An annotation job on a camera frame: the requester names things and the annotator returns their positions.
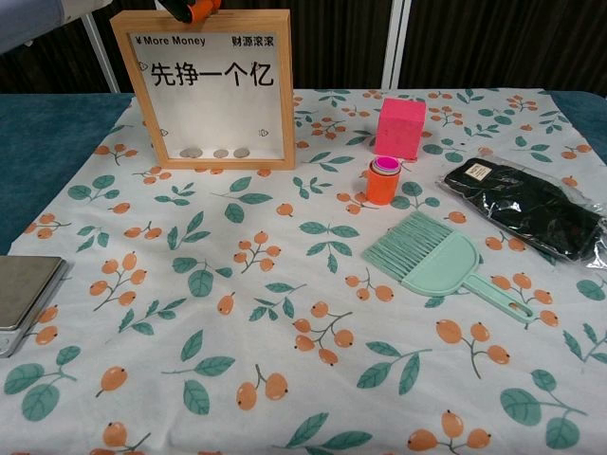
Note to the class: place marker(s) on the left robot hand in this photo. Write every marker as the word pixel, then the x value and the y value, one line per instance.
pixel 189 8

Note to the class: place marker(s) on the floral print tablecloth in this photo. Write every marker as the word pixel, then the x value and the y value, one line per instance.
pixel 303 379

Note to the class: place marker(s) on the orange nested cup stack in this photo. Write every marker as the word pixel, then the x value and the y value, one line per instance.
pixel 381 189

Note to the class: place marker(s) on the silver digital scale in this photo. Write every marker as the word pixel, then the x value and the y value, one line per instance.
pixel 23 289

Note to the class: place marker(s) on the pink foam cube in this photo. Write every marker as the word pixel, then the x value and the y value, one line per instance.
pixel 398 132

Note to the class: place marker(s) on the black socks in plastic bag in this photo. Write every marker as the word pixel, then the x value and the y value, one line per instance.
pixel 521 208

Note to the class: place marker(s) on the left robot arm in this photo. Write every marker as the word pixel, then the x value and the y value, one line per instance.
pixel 28 23

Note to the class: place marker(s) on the white partition post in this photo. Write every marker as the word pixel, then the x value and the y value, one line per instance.
pixel 103 57
pixel 396 42

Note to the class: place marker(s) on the mint green brush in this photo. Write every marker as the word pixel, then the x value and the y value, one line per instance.
pixel 403 242

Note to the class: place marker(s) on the wooden frame money box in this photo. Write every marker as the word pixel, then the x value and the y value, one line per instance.
pixel 213 109

